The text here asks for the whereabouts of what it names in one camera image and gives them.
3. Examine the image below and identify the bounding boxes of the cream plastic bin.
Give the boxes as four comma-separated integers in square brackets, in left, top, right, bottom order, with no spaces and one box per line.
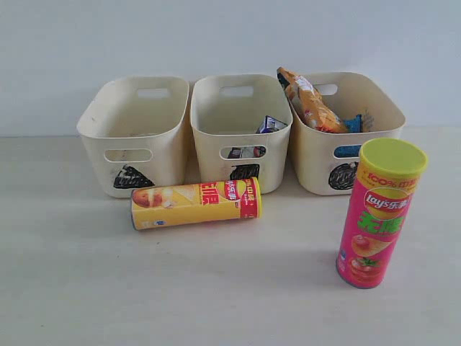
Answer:
[190,74,292,194]
[76,76,189,198]
[289,72,406,195]

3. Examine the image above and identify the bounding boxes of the yellow Lays chips can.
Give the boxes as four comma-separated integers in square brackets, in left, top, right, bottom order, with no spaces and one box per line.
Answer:
[131,177,262,230]

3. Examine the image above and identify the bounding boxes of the middle cream plastic bin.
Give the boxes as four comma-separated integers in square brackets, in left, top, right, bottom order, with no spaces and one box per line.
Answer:
[190,74,292,194]

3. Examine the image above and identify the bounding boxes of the left cream plastic bin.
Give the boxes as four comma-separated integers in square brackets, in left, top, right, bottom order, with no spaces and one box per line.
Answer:
[76,76,189,198]

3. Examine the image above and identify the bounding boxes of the blue white milk carton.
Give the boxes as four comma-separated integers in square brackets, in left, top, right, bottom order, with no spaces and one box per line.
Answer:
[230,115,289,159]

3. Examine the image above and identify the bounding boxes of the pink Lays chips can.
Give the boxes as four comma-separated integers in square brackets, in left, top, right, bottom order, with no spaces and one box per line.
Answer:
[336,138,428,288]

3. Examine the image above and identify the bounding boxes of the right cream plastic bin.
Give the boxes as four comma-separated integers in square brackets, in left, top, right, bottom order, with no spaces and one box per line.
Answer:
[289,72,406,195]

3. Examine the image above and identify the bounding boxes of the blue instant noodle bag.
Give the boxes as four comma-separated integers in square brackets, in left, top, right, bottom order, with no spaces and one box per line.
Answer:
[334,112,374,159]

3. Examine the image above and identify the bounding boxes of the orange instant noodle bag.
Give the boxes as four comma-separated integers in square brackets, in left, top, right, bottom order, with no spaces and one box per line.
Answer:
[277,67,349,133]

